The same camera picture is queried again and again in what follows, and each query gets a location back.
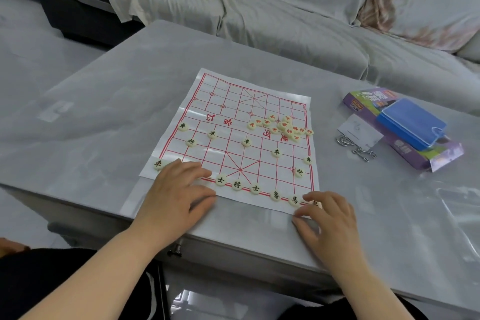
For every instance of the person's left hand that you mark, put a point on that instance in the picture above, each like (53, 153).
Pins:
(168, 199)

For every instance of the person's right hand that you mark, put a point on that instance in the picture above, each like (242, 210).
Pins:
(335, 226)

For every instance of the person's left thumb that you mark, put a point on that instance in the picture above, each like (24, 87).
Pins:
(204, 200)

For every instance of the person's right middle finger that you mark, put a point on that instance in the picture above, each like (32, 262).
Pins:
(315, 199)

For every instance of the person's right thumb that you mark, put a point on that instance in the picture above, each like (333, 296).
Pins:
(305, 229)

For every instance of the person's right forearm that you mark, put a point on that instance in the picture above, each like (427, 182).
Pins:
(367, 293)

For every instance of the person's left forearm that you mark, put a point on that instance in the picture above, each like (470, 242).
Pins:
(93, 274)

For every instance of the metal drawer knob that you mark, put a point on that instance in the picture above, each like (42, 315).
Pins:
(174, 250)

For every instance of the spread of black-lettered chess pieces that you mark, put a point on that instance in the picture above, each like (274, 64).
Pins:
(246, 142)

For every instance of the pile of red-lettered chess pieces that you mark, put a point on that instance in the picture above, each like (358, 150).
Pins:
(288, 129)

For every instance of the white paper leaflet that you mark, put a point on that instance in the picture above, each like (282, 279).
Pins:
(360, 128)

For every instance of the white red-grid chess board sheet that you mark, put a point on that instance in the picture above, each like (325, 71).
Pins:
(228, 113)

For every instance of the purple cardboard game box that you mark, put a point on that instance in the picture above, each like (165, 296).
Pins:
(405, 145)

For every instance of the blue plastic case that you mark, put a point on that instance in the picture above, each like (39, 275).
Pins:
(410, 123)

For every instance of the person's black clothing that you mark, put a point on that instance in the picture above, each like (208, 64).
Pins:
(56, 286)

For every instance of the grey covered sofa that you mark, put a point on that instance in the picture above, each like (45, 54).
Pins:
(292, 19)

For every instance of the floral patterned cushion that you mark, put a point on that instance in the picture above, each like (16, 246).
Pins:
(420, 4)

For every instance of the black armchair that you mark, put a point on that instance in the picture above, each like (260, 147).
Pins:
(71, 8)

